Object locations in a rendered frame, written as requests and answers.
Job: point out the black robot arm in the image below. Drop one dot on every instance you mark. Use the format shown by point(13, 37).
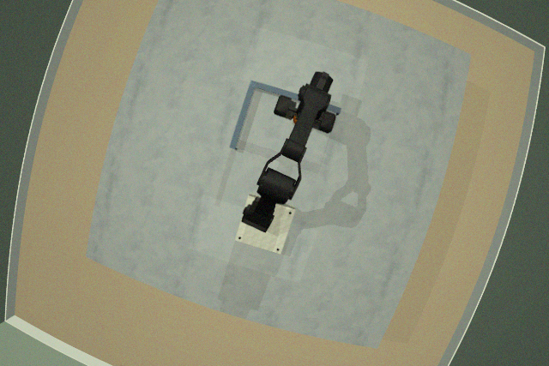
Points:
point(275, 187)

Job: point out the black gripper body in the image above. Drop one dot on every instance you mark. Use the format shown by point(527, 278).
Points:
point(283, 109)

